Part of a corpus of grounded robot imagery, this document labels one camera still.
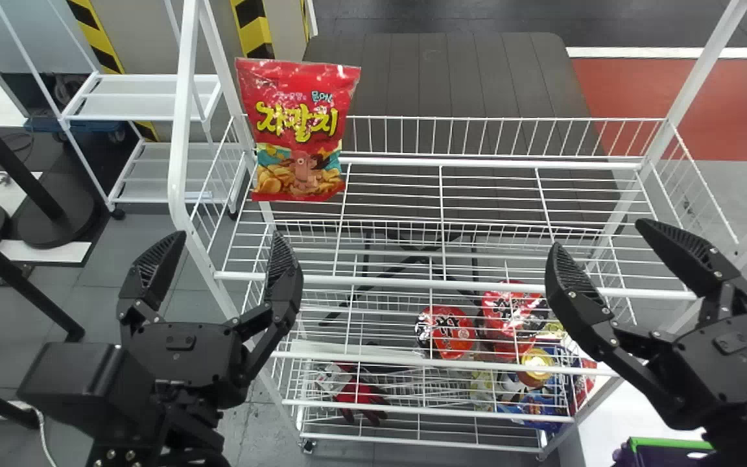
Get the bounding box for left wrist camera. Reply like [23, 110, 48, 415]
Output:
[17, 342, 154, 424]

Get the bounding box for white shelf trolley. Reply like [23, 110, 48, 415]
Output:
[0, 0, 248, 220]

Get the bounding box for yellow noodle cup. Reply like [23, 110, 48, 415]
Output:
[516, 347, 560, 389]

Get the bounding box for yellow black striped post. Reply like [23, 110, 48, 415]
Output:
[65, 0, 160, 142]
[230, 0, 277, 60]

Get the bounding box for green basket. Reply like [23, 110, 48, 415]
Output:
[626, 436, 721, 467]

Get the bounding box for blue snack packet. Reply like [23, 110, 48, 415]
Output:
[495, 388, 570, 434]

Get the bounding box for red gloves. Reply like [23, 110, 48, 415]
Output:
[331, 379, 391, 427]

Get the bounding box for white cable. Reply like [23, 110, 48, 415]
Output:
[20, 403, 58, 467]

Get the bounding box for red noodle cup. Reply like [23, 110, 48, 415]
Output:
[414, 305, 478, 361]

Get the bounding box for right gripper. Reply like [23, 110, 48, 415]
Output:
[544, 218, 747, 431]

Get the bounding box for white wire rack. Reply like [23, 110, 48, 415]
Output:
[167, 0, 747, 461]

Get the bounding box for red black snack packet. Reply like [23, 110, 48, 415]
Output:
[480, 280, 551, 361]

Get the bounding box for dark grey side table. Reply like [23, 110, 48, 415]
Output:
[301, 32, 622, 328]

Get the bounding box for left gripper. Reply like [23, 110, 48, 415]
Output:
[117, 230, 304, 448]

